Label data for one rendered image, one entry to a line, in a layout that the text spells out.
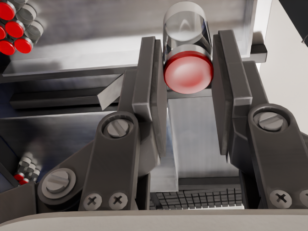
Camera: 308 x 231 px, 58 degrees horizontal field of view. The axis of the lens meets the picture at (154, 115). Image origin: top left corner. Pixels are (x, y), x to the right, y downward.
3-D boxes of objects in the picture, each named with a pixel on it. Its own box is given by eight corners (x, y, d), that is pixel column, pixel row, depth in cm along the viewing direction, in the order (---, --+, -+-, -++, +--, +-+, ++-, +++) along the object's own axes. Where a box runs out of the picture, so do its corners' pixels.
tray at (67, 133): (38, 181, 68) (33, 195, 65) (-24, 105, 49) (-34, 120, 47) (178, 177, 64) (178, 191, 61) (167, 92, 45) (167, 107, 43)
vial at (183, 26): (165, 41, 15) (164, 93, 12) (161, 2, 14) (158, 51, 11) (205, 37, 15) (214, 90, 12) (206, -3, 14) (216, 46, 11)
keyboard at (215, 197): (138, 207, 92) (137, 214, 90) (125, 186, 82) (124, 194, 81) (264, 199, 84) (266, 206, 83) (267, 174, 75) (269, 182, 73)
